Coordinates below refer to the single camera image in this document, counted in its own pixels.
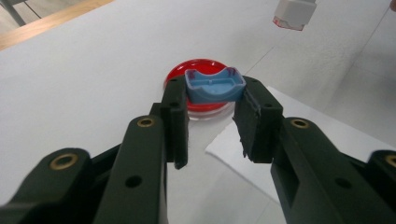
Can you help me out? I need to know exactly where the white table cover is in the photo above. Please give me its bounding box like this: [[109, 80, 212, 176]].
[[0, 0, 396, 224]]

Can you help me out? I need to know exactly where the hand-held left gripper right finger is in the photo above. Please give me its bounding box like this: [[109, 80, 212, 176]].
[[233, 76, 396, 224]]

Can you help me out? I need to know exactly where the blue stamp cap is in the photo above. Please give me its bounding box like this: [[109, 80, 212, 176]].
[[184, 66, 247, 105]]

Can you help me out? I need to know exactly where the white paper sheet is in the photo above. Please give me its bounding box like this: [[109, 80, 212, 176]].
[[205, 85, 396, 206]]

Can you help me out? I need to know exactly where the red round ink pad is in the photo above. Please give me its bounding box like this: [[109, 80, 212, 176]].
[[163, 58, 236, 120]]

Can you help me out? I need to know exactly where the white stamp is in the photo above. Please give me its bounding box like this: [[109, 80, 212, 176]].
[[272, 0, 318, 32]]

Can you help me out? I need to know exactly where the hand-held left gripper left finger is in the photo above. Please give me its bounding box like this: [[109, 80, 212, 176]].
[[92, 77, 190, 224]]

